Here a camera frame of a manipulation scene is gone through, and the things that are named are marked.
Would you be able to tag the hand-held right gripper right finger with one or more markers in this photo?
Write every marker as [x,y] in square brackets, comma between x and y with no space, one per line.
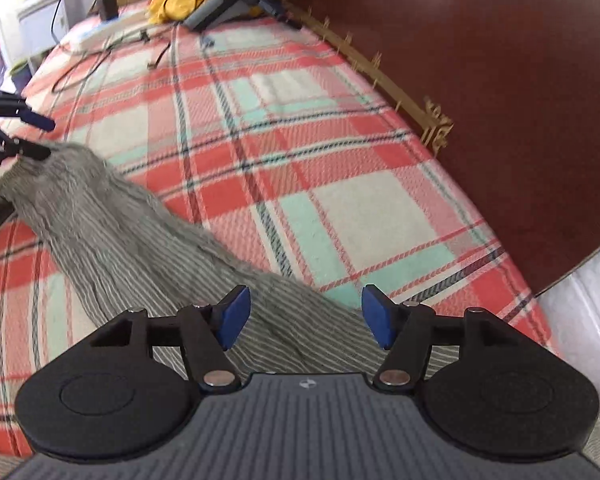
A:
[377,320]

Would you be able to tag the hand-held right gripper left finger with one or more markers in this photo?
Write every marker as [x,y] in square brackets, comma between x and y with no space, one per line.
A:
[235,317]

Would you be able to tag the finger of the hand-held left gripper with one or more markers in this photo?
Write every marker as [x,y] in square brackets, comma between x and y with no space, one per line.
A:
[0,147]
[10,106]

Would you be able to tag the grey striped sweater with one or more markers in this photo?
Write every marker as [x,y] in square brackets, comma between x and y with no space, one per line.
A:
[130,260]

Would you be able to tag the white plastic cabinet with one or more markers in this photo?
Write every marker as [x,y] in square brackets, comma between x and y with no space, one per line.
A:
[37,25]

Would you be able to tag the red plaid blanket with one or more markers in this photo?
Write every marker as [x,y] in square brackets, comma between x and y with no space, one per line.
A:
[355,210]

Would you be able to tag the white power strip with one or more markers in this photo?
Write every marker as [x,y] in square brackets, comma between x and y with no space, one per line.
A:
[100,35]

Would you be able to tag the black power adapter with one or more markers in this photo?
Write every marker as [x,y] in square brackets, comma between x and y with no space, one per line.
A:
[108,8]

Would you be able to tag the brown wooden headboard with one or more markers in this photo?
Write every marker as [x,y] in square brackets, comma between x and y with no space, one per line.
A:
[480,60]

